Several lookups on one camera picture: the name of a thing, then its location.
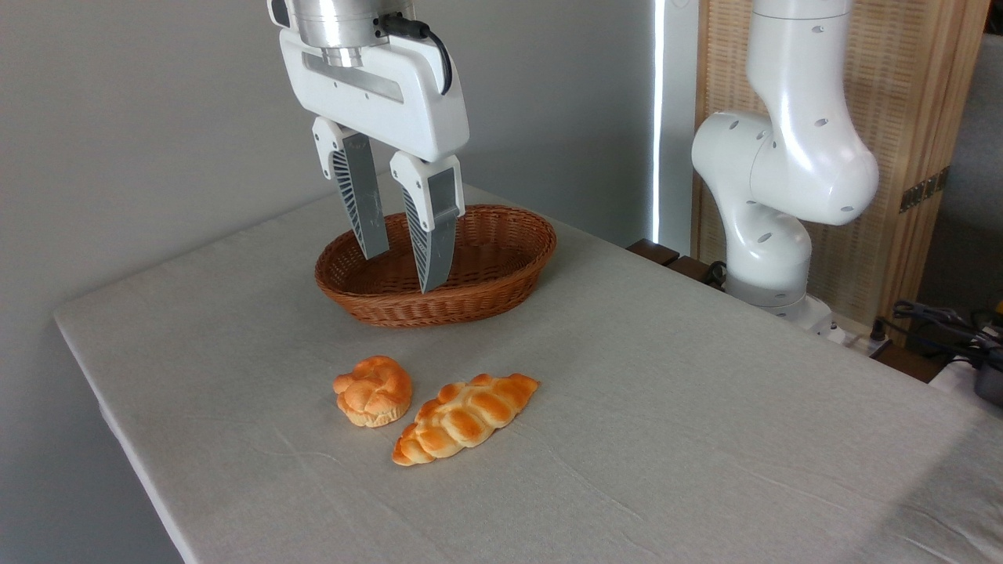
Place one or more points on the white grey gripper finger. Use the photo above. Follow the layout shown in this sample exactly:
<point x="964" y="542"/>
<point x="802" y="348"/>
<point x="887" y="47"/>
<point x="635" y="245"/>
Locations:
<point x="362" y="196"/>
<point x="435" y="251"/>

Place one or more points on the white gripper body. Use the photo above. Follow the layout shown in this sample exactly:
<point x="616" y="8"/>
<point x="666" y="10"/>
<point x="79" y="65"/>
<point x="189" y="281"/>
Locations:
<point x="407" y="117"/>

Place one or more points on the round knotted bread roll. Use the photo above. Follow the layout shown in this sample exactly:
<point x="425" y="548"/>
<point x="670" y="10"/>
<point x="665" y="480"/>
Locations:
<point x="374" y="392"/>

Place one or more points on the brown wicker oval basket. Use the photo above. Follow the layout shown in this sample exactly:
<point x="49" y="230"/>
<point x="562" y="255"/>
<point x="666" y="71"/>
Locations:
<point x="494" y="294"/>

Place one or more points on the long braided bread loaf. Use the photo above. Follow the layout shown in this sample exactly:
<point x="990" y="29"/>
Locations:
<point x="462" y="419"/>

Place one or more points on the dark brown wooden board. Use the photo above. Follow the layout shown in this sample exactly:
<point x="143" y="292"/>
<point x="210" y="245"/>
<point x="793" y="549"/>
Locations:
<point x="654" y="252"/>

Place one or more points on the vertical white light strip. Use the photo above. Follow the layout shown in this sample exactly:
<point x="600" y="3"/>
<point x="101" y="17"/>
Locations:
<point x="657" y="117"/>

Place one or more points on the light grey tablecloth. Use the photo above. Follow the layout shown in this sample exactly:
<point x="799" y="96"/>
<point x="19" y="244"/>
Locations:
<point x="666" y="439"/>

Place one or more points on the white power strip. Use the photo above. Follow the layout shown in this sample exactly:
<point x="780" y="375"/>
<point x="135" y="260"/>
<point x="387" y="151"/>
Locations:
<point x="854" y="338"/>

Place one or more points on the metal screen hinge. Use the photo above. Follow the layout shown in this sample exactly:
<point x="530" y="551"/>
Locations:
<point x="925" y="189"/>

